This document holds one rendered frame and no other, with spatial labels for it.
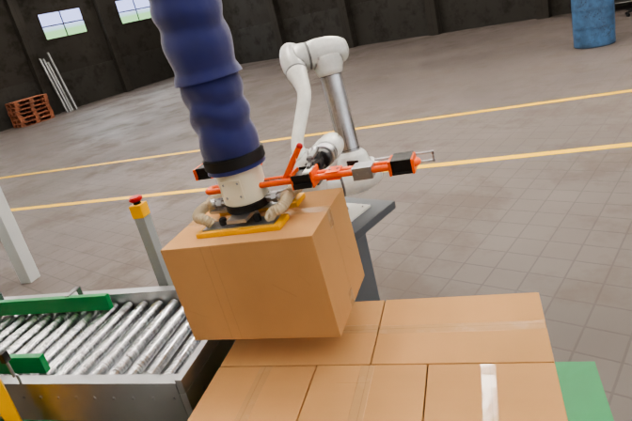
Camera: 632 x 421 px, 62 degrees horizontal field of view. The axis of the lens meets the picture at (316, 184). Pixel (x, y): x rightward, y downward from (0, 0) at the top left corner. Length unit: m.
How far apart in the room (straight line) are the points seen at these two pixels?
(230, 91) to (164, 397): 1.15
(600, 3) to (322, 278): 8.57
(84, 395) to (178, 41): 1.42
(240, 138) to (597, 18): 8.52
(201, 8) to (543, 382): 1.56
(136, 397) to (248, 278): 0.67
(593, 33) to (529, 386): 8.49
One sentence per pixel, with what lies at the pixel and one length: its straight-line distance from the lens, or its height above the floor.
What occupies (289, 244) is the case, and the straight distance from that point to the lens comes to 1.76.
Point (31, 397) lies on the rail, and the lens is 2.61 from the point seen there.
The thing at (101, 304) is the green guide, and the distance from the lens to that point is 2.94.
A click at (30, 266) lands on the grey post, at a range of 5.42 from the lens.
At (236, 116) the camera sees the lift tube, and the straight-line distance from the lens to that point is 1.83.
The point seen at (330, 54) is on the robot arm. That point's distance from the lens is 2.50.
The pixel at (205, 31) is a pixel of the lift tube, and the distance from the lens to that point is 1.79.
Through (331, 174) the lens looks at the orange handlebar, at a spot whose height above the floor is 1.21.
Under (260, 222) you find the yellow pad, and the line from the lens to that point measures 1.88.
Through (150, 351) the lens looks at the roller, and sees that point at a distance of 2.47.
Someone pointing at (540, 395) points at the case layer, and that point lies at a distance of 1.81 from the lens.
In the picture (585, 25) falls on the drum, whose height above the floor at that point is 0.37.
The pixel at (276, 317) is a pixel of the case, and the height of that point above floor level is 0.76.
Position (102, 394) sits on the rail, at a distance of 2.36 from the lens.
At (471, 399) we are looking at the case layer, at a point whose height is 0.54.
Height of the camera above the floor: 1.77
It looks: 19 degrees down
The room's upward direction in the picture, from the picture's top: 14 degrees counter-clockwise
